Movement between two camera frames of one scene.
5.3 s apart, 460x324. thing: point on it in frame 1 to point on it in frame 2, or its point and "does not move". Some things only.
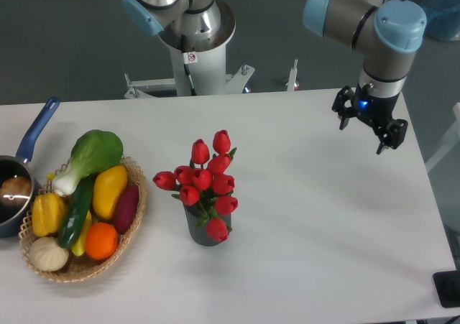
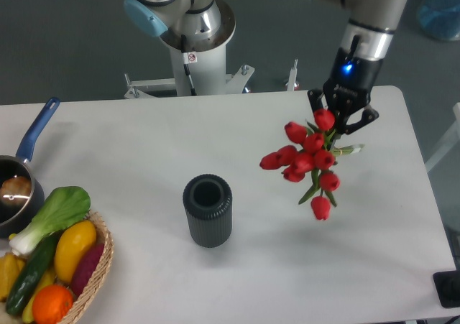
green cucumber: [77, 207] to [31, 271]
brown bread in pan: [16, 190] does not move
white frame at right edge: [453, 139] does not move
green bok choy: [93, 151] to [63, 205]
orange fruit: [101, 241] to [51, 303]
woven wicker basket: [80, 268] to [83, 302]
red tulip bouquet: [210, 186] to [313, 153]
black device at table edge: [447, 284] does not move
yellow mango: [108, 184] to [77, 238]
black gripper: [374, 110] to [348, 88]
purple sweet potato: [128, 209] to [89, 261]
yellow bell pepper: [49, 214] to [11, 267]
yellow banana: [78, 247] to [46, 279]
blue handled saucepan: [18, 182] does not move
